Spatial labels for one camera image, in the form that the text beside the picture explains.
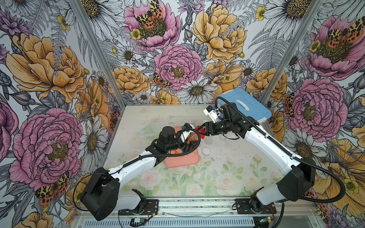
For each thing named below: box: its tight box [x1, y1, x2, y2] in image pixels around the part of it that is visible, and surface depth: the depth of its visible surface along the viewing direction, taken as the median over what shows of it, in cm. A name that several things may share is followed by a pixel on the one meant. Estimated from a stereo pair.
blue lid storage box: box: [217, 87, 272, 125], surface depth 101 cm
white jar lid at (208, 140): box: [204, 136, 213, 145], surface depth 101 cm
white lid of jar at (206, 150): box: [201, 146, 212, 156], surface depth 96 cm
